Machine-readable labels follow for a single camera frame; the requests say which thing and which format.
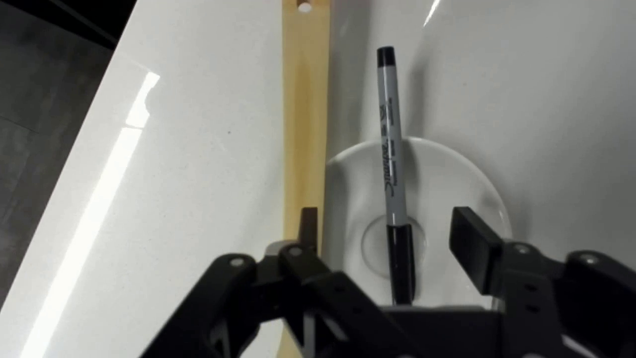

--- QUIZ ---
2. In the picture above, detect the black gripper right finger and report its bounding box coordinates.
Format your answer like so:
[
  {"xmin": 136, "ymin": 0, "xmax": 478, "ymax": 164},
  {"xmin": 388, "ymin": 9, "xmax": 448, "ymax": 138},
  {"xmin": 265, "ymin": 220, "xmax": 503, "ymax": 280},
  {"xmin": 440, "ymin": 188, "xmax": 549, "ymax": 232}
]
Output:
[{"xmin": 450, "ymin": 204, "xmax": 636, "ymax": 358}]

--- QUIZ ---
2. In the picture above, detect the white saucer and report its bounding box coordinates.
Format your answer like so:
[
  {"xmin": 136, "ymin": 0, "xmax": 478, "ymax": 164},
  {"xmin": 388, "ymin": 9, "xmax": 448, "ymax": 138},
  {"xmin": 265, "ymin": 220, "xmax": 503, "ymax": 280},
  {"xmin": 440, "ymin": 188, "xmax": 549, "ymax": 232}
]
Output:
[{"xmin": 325, "ymin": 134, "xmax": 515, "ymax": 309}]

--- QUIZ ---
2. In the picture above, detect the wooden spoon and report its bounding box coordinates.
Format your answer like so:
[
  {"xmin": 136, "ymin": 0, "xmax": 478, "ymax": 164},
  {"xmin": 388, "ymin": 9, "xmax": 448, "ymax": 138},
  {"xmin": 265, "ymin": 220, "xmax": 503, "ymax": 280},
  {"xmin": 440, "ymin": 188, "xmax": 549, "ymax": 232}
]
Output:
[{"xmin": 281, "ymin": 0, "xmax": 334, "ymax": 358}]

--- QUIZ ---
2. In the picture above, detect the black pen with grey barrel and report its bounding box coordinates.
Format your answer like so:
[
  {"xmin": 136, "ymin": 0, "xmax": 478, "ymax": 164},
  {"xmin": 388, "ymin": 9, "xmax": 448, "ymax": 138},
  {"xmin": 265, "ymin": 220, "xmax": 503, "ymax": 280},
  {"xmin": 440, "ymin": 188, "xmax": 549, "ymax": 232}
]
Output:
[{"xmin": 376, "ymin": 45, "xmax": 420, "ymax": 305}]

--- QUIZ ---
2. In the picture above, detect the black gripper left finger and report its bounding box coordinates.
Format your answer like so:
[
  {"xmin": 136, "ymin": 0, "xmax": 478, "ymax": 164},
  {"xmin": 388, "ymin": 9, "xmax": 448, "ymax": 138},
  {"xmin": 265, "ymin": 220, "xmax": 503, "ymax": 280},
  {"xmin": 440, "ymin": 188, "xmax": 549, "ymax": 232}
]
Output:
[{"xmin": 142, "ymin": 204, "xmax": 426, "ymax": 358}]

